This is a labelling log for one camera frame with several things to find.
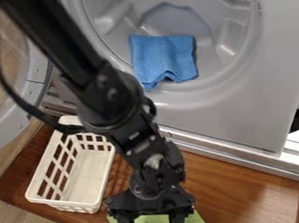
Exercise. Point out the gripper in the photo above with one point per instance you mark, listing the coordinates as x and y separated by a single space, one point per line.
151 197

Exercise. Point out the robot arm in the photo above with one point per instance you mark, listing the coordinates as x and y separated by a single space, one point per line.
77 57

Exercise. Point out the blue cloth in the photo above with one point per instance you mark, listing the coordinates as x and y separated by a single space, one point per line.
163 58

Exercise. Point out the white basket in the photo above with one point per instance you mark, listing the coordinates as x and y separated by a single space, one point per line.
68 169

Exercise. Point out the washing machine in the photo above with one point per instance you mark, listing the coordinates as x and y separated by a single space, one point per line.
205 60

